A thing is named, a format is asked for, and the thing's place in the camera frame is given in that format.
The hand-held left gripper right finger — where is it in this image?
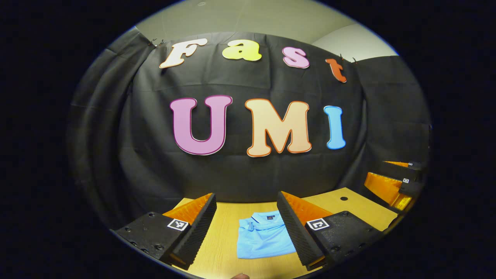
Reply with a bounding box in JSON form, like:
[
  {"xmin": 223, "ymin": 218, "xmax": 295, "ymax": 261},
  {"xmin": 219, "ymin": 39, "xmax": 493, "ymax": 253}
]
[{"xmin": 277, "ymin": 191, "xmax": 386, "ymax": 271}]

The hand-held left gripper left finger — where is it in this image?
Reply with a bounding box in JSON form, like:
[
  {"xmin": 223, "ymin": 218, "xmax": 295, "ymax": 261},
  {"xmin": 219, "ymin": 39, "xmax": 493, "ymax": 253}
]
[{"xmin": 112, "ymin": 193, "xmax": 217, "ymax": 270}]

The light blue T-shirt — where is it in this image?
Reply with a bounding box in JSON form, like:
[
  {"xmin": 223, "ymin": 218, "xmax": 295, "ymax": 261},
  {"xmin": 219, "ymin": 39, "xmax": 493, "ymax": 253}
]
[{"xmin": 236, "ymin": 210, "xmax": 299, "ymax": 259}]

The black backdrop cloth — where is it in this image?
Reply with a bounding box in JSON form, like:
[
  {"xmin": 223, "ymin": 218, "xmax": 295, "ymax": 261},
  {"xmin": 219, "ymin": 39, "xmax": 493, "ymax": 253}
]
[{"xmin": 68, "ymin": 27, "xmax": 431, "ymax": 229}]

